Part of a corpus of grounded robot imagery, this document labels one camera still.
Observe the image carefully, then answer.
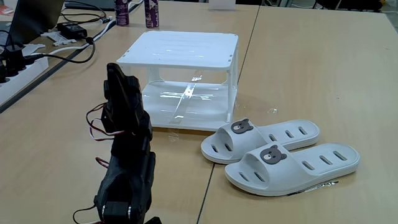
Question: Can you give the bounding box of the white bear slipper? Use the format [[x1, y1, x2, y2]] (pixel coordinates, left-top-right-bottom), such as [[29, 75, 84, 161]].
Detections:
[[224, 141, 361, 197], [200, 117, 320, 165]]

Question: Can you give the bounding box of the white open plastic box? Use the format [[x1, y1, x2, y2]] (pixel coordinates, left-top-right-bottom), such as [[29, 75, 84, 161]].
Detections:
[[116, 30, 239, 132]]

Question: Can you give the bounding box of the black power adapter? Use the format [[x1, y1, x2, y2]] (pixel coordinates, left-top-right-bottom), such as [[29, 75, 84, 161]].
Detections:
[[57, 21, 88, 40]]

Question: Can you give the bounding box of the purple drink can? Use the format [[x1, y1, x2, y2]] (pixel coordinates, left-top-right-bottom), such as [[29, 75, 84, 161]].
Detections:
[[114, 0, 131, 27], [144, 0, 160, 29]]

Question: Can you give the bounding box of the white flat printed part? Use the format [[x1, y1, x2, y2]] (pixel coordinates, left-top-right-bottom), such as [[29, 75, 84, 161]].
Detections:
[[40, 30, 77, 47]]

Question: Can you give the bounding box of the white power strip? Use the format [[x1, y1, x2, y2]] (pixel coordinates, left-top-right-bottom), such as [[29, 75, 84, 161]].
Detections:
[[0, 55, 50, 106]]

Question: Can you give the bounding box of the dark laptop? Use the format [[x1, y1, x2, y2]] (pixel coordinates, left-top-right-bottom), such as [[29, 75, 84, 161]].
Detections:
[[5, 0, 65, 47]]

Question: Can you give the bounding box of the black power plug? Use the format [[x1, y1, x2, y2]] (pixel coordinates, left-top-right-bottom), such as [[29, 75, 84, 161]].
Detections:
[[0, 44, 28, 83]]

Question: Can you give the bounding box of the white stand base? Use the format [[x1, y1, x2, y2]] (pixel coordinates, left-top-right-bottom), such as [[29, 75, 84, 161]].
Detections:
[[208, 0, 236, 12]]

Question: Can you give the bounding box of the black chair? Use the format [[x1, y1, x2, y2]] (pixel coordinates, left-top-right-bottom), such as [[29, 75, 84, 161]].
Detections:
[[313, 0, 384, 13]]

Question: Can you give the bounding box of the black adapter cable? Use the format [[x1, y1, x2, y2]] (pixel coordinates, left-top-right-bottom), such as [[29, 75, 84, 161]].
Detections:
[[30, 36, 96, 65]]

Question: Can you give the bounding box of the white cable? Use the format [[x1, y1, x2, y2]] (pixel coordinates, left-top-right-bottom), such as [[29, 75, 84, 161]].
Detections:
[[30, 18, 118, 57]]

